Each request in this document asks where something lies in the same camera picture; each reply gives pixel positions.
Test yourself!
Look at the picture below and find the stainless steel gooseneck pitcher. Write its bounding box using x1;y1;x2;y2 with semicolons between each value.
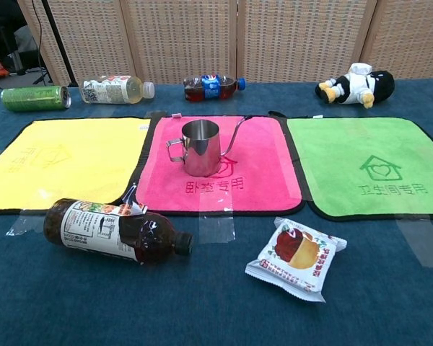
165;114;254;177

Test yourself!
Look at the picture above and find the pink microfiber cloth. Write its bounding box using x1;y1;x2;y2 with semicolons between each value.
134;114;304;216

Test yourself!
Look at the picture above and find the clear tape strip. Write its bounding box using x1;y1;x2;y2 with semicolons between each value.
395;215;433;270
5;210;48;237
198;208;236;243

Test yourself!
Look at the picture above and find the Pepsi cola bottle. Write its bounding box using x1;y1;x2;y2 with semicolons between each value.
183;74;247;103

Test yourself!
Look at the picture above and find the white snack packet fruit print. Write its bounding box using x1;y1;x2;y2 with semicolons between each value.
244;216;348;303

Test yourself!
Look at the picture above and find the yellow microfiber cloth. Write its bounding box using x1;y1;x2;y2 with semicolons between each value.
0;115;152;216

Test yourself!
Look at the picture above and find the green microfiber cloth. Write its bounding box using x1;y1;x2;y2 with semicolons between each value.
284;115;433;221

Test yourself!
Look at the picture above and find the clear bottle pale yellow drink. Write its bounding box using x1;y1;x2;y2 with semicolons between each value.
79;74;156;105

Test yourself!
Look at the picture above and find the dark tea bottle torn label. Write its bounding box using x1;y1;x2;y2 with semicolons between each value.
43;185;195;266

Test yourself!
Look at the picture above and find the woven wooden folding screen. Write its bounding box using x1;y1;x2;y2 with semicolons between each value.
17;0;433;87

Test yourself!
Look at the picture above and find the black white plush penguin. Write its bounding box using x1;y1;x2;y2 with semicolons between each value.
314;62;396;110

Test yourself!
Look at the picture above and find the blue table cloth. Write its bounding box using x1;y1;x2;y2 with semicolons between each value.
0;77;433;346

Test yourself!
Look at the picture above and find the green drink can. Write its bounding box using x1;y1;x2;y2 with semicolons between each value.
0;85;72;112

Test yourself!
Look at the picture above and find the black stand pole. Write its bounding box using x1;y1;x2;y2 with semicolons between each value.
44;0;79;87

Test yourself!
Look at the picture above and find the black hanging cable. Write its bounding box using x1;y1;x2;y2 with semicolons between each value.
35;0;53;86

